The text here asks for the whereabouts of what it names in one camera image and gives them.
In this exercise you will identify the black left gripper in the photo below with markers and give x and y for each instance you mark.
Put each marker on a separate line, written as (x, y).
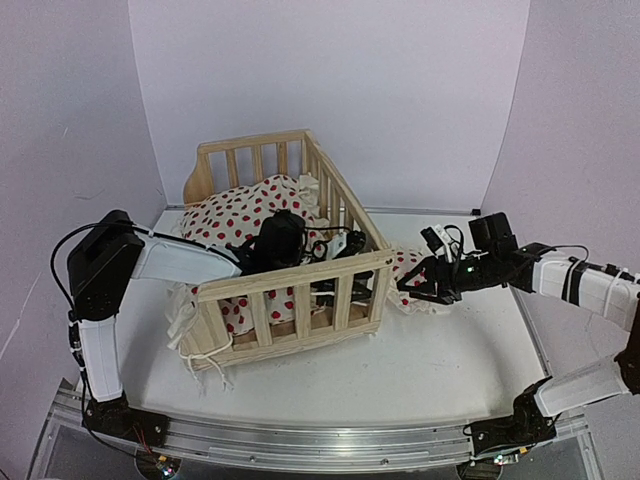
(327, 290)

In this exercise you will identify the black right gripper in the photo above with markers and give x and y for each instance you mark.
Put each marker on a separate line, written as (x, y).
(437, 271)

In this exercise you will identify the wooden pet bed frame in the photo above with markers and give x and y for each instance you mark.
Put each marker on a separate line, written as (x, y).
(267, 315)

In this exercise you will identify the strawberry print ruffled mattress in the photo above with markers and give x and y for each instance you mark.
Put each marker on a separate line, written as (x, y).
(229, 219)

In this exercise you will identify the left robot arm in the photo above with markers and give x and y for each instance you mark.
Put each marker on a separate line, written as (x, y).
(116, 251)

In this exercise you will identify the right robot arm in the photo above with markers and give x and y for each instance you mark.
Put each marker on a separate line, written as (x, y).
(497, 259)

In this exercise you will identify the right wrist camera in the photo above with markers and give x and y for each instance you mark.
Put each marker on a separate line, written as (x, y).
(444, 242)

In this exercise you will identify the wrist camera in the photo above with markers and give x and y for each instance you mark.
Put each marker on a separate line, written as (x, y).
(444, 242)
(346, 244)

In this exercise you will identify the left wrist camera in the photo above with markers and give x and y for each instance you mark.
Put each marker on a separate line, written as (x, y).
(346, 244)

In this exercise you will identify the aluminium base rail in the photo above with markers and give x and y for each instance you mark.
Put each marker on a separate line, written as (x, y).
(316, 449)

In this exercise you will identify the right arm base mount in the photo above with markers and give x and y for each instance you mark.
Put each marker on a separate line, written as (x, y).
(526, 426)

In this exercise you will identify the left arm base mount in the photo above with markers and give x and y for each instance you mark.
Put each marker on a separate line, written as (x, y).
(116, 418)

